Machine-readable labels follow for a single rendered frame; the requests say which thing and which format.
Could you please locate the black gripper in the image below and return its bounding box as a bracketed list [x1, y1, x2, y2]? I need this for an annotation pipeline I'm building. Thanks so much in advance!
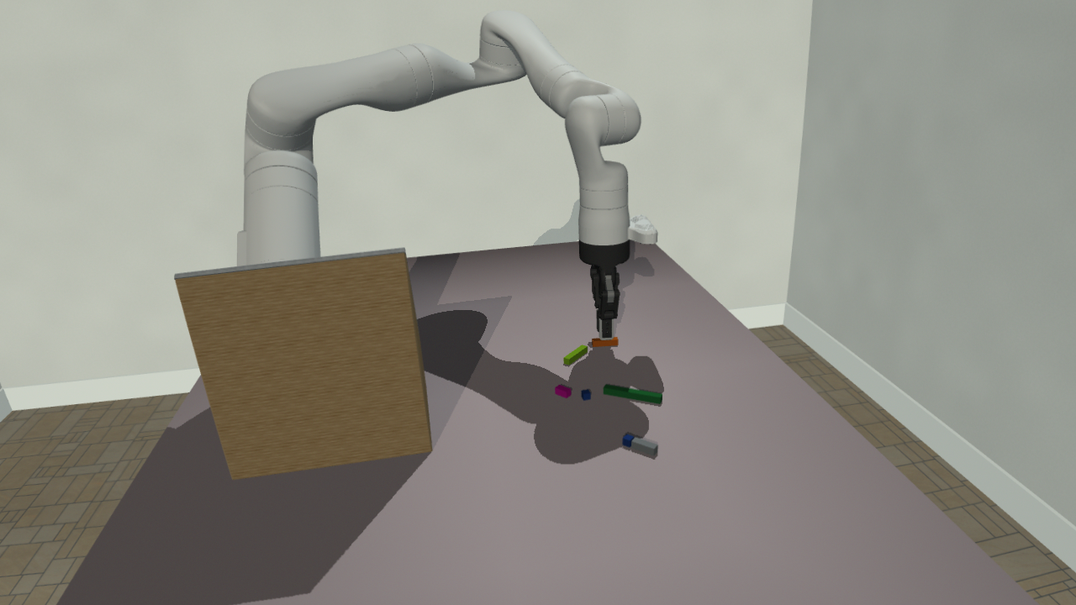
[579, 240, 631, 340]

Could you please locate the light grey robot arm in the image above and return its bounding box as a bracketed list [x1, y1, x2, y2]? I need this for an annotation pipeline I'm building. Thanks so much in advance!
[237, 10, 657, 266]

